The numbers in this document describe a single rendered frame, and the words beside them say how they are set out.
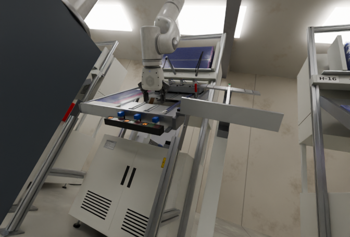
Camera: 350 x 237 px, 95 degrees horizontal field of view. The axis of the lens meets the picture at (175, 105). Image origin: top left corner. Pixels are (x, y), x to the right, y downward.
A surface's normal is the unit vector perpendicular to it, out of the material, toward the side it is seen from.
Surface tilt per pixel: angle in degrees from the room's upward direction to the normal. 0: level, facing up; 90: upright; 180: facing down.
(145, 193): 90
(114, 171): 90
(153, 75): 132
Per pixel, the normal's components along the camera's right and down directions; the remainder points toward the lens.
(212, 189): -0.18, -0.43
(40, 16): 0.95, 0.18
